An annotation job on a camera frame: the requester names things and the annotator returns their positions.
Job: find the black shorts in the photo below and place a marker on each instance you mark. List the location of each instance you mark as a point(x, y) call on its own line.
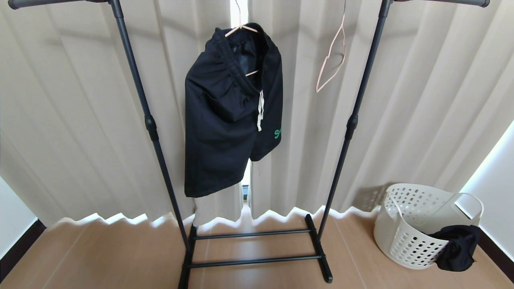
point(217, 140)

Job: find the black garment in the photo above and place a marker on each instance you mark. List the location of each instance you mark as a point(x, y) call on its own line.
point(457, 249)

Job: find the beige curtain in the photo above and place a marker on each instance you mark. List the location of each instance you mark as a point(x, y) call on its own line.
point(80, 100)
point(421, 100)

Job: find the black clothes rack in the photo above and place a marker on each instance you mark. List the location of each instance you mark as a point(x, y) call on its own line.
point(150, 122)

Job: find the white laundry basket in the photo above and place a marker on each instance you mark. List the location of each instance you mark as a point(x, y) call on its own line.
point(401, 241)

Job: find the pink clothes hanger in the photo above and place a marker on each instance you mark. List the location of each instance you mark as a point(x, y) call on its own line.
point(343, 20)
point(241, 27)

